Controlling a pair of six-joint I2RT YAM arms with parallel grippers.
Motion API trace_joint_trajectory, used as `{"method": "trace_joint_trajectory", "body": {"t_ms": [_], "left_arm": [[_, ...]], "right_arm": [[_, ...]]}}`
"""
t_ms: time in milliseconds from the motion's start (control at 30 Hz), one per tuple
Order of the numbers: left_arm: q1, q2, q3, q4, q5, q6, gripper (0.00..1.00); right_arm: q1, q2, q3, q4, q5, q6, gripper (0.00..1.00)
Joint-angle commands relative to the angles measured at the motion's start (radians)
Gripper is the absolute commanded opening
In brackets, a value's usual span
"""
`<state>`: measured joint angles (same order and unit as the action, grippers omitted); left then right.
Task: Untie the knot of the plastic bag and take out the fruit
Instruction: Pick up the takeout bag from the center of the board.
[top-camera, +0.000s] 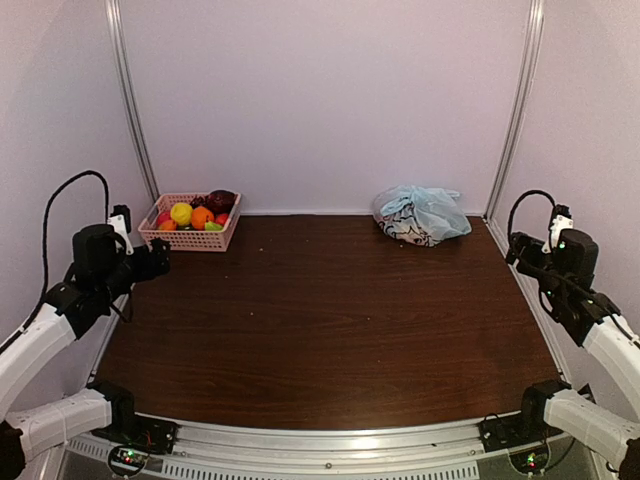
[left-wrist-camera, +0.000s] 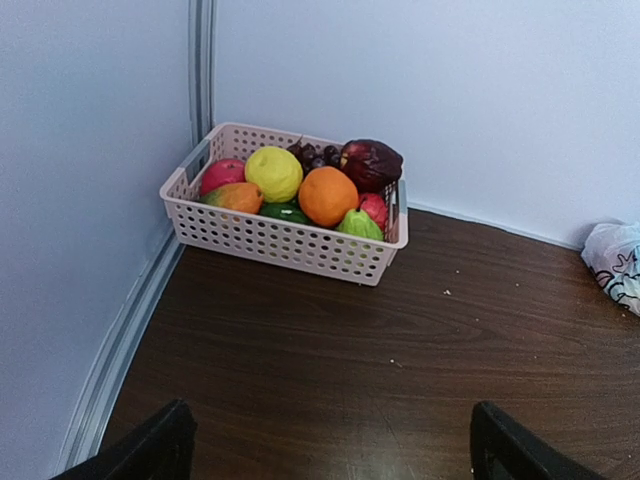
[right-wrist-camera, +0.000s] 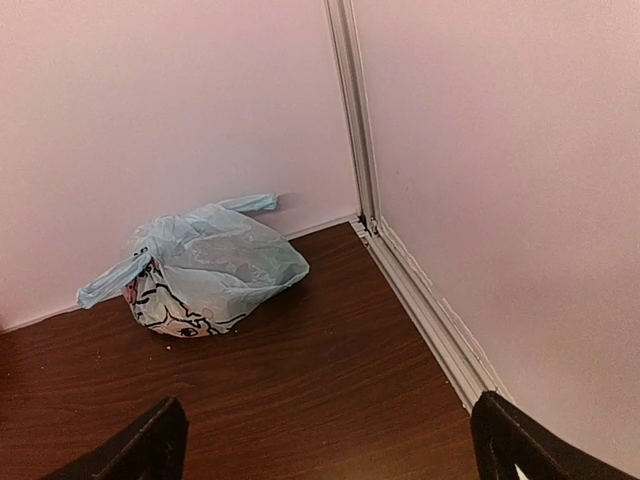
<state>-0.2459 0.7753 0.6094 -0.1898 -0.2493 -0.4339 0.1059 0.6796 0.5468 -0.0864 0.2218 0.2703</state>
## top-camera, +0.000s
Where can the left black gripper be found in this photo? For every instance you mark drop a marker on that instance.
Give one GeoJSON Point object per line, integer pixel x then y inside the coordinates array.
{"type": "Point", "coordinates": [159, 258]}

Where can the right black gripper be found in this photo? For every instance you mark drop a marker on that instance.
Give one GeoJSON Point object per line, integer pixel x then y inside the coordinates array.
{"type": "Point", "coordinates": [516, 247]}

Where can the light blue printed plastic bag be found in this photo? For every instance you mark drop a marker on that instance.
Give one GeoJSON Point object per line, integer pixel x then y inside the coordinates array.
{"type": "Point", "coordinates": [420, 216]}

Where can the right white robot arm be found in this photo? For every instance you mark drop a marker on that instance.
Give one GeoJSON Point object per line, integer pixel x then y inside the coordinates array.
{"type": "Point", "coordinates": [609, 424]}

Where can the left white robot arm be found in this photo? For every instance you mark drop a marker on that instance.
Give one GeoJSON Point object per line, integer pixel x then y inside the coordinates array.
{"type": "Point", "coordinates": [64, 317]}

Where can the orange fruit in basket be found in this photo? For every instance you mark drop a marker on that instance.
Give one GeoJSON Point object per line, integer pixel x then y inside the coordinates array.
{"type": "Point", "coordinates": [200, 217]}

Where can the pink perforated plastic basket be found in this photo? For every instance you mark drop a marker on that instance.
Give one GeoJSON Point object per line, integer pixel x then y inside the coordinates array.
{"type": "Point", "coordinates": [189, 240]}

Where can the orange green mango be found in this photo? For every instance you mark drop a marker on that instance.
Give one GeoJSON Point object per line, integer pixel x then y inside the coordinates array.
{"type": "Point", "coordinates": [168, 225]}

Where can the red apple in basket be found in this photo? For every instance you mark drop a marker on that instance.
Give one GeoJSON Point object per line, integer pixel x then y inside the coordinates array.
{"type": "Point", "coordinates": [163, 217]}

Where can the yellow lemon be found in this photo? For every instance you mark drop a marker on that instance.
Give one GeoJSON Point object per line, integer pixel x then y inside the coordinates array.
{"type": "Point", "coordinates": [181, 214]}

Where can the green pear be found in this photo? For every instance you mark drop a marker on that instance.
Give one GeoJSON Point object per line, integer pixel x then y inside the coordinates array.
{"type": "Point", "coordinates": [213, 226]}

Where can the dark purple grapes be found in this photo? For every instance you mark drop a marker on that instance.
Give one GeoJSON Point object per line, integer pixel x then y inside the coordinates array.
{"type": "Point", "coordinates": [198, 201]}

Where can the red peach in basket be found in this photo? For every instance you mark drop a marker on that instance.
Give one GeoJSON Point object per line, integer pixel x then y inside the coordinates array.
{"type": "Point", "coordinates": [221, 219]}

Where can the dark red apple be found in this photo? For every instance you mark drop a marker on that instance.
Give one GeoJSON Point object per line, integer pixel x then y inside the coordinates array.
{"type": "Point", "coordinates": [220, 201]}

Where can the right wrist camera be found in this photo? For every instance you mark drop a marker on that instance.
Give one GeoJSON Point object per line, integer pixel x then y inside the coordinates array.
{"type": "Point", "coordinates": [560, 219]}

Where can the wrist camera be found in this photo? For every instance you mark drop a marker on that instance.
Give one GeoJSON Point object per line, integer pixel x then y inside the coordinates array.
{"type": "Point", "coordinates": [560, 219]}
{"type": "Point", "coordinates": [120, 221]}

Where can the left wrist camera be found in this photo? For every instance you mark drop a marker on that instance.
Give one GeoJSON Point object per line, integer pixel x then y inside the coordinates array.
{"type": "Point", "coordinates": [120, 221]}

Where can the right aluminium corner post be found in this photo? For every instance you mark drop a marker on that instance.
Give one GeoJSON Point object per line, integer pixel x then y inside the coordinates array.
{"type": "Point", "coordinates": [528, 66]}

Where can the aluminium corner post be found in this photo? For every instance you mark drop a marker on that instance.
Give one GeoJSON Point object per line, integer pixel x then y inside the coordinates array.
{"type": "Point", "coordinates": [528, 66]}
{"type": "Point", "coordinates": [132, 114]}

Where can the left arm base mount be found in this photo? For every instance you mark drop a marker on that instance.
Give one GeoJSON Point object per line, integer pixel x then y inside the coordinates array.
{"type": "Point", "coordinates": [144, 433]}

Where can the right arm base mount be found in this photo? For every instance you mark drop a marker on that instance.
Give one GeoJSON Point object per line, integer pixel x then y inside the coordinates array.
{"type": "Point", "coordinates": [520, 420]}

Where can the front aluminium rail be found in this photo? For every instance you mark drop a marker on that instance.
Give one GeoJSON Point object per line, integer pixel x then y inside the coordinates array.
{"type": "Point", "coordinates": [451, 450]}

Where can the left aluminium corner post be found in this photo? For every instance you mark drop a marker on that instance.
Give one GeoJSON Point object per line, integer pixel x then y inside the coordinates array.
{"type": "Point", "coordinates": [132, 114]}

